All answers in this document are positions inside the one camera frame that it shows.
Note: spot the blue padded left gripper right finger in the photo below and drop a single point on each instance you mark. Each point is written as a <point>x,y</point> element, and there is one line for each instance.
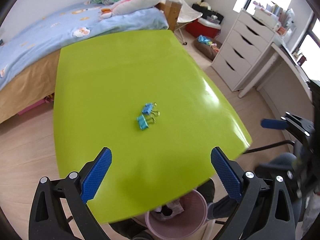
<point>263,207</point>

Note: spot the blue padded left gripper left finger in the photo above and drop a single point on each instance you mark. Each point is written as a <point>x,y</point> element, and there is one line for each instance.
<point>47,217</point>

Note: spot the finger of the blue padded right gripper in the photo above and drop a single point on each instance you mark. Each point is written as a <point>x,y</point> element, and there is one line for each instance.
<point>274,124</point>

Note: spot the black sock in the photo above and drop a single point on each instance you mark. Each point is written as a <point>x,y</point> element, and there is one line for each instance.
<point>166,211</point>

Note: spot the pink trash bin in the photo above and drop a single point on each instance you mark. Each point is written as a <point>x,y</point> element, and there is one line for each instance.
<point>183,224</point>

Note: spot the white desk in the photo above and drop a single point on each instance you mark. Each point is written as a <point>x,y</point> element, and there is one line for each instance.
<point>280,81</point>

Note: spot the crumpled paper in bin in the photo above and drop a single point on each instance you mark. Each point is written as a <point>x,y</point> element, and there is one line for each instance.
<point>175,205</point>

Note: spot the teal binder clip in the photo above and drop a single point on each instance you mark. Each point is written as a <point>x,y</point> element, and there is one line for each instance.
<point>144,120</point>

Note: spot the blue binder clip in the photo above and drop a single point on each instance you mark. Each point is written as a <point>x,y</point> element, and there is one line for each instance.
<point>150,109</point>

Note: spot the green table mat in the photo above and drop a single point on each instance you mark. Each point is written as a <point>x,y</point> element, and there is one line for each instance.
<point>140,94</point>

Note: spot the white drawer cabinet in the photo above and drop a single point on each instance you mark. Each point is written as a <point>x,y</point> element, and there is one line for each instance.
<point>246,43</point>

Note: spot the brown basket with toys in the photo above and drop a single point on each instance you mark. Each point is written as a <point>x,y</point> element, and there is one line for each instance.
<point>207,46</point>

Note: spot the red storage box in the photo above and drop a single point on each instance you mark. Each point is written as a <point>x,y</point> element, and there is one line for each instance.
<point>203,27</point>

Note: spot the white folding chair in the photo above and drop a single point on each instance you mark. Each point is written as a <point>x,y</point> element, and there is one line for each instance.
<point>187,15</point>

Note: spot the blue quilt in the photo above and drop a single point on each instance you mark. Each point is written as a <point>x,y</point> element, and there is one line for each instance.
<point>69,25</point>

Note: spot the white plush toy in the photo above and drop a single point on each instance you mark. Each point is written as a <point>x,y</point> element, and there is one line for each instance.
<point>124,7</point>

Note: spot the wooden bed frame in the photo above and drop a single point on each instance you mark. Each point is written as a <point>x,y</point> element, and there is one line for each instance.
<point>37,81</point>

